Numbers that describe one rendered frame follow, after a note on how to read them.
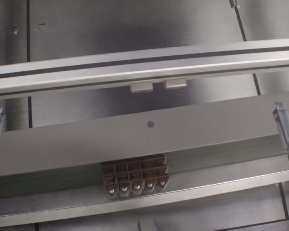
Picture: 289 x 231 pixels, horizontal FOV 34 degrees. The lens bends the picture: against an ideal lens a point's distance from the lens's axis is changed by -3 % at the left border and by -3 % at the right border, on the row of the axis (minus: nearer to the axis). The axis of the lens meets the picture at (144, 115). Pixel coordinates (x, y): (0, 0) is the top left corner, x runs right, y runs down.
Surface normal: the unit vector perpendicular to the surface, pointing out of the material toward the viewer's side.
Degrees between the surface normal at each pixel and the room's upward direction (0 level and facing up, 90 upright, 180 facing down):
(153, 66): 90
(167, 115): 90
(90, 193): 90
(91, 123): 90
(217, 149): 2
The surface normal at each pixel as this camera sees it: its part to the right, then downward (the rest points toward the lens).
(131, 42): 0.04, -0.40
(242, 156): 0.17, 0.91
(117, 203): 0.13, 0.18
